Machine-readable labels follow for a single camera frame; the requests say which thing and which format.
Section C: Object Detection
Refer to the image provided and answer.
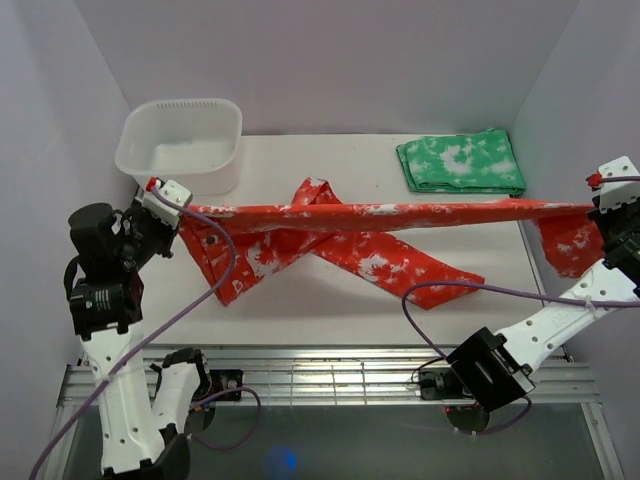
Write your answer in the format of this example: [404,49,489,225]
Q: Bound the red tie-dye trousers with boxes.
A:
[179,178,603,310]

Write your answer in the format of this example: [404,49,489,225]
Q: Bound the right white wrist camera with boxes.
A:
[586,156,639,213]

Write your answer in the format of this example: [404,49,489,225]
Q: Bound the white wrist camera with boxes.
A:
[586,156,639,213]
[141,177,193,230]

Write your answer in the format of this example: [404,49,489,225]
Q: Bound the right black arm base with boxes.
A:
[411,365,472,401]

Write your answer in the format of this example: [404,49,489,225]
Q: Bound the purple cable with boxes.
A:
[402,174,640,437]
[27,188,262,480]

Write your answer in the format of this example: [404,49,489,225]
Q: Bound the white plastic basin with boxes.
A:
[114,98,243,196]

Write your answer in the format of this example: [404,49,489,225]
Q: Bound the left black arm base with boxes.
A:
[210,369,244,402]

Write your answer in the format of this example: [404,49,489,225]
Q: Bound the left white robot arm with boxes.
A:
[65,200,212,479]

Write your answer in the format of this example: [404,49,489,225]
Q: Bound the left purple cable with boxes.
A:
[27,188,262,480]

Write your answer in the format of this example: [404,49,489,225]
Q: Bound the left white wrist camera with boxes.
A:
[141,177,193,230]

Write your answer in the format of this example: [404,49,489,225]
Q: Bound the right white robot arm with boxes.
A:
[447,202,639,412]

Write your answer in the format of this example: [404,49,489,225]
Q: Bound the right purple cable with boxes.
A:
[402,174,640,437]

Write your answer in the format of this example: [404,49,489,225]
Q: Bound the green folded tie-dye trousers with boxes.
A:
[396,129,526,197]

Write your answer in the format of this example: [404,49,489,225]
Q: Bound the aluminium rail frame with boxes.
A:
[42,192,626,480]

